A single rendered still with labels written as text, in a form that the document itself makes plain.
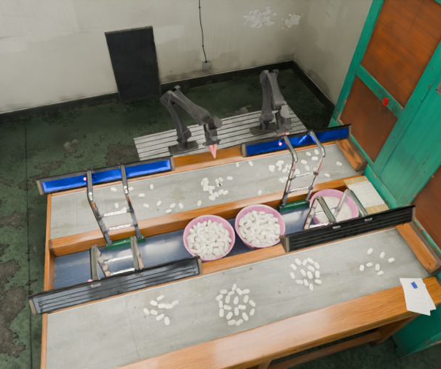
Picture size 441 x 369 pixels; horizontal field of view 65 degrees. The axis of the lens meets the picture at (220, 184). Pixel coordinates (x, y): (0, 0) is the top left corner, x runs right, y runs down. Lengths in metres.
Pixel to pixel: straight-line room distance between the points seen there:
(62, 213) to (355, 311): 1.56
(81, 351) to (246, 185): 1.18
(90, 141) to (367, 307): 2.75
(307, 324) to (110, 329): 0.86
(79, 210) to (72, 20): 1.96
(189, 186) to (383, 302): 1.16
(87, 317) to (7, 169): 2.11
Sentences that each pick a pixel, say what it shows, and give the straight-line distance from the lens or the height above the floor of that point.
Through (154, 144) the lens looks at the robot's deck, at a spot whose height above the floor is 0.67.
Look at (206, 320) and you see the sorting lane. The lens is 1.65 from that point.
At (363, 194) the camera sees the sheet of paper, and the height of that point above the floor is 0.78.
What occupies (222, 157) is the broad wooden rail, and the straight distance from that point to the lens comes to 2.16.
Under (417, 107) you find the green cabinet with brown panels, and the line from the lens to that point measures 1.88.
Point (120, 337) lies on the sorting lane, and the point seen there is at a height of 0.74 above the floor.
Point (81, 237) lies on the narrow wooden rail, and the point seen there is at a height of 0.76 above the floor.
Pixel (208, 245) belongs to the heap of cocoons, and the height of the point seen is 0.72.
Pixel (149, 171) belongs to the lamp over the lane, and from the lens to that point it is 1.69.
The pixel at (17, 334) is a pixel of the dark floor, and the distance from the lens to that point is 2.68.
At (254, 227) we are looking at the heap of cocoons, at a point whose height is 0.74.
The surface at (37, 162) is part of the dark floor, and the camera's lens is 3.52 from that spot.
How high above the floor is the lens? 2.31
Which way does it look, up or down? 50 degrees down
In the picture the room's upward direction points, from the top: 3 degrees clockwise
